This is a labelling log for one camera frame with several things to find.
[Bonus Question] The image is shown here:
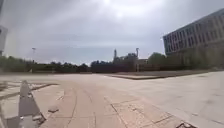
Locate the pale stone paved plaza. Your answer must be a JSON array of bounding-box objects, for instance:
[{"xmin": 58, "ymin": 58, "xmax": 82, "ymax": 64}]
[{"xmin": 0, "ymin": 70, "xmax": 224, "ymax": 128}]

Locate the distant slim tower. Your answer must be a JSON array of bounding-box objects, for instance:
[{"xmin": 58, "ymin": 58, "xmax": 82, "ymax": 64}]
[{"xmin": 113, "ymin": 48, "xmax": 118, "ymax": 60}]

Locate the pale building with dark windows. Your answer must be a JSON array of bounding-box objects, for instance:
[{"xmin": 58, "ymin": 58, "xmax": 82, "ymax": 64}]
[{"xmin": 0, "ymin": 25, "xmax": 9, "ymax": 56}]

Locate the row of trees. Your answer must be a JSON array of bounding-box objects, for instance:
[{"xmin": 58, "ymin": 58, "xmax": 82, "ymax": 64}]
[{"xmin": 0, "ymin": 51, "xmax": 224, "ymax": 74}]

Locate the pale street lamp pole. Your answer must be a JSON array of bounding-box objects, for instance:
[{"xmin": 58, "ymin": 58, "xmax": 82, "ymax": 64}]
[{"xmin": 31, "ymin": 47, "xmax": 37, "ymax": 63}]

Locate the grey building with window rows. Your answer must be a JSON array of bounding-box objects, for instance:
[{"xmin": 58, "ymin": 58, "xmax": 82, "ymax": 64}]
[{"xmin": 162, "ymin": 8, "xmax": 224, "ymax": 69}]

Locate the low raised stone platform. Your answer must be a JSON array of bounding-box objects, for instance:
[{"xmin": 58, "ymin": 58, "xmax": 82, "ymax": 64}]
[{"xmin": 104, "ymin": 68, "xmax": 224, "ymax": 81}]

